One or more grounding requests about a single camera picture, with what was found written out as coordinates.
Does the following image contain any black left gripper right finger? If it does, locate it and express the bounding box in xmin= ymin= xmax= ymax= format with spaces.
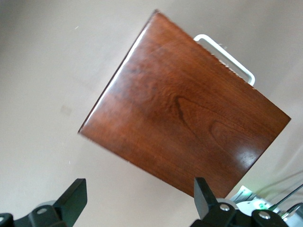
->
xmin=190 ymin=177 xmax=290 ymax=227

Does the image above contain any dark brown wooden cabinet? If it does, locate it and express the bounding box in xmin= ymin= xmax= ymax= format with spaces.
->
xmin=78 ymin=9 xmax=292 ymax=198

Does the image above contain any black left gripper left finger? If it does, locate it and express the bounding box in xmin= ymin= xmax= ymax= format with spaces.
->
xmin=0 ymin=178 xmax=88 ymax=227

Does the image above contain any wooden drawer with white handle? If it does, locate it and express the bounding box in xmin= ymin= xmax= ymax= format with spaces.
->
xmin=193 ymin=34 xmax=256 ymax=87

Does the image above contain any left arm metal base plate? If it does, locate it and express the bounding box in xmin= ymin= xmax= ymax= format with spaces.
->
xmin=228 ymin=184 xmax=273 ymax=210

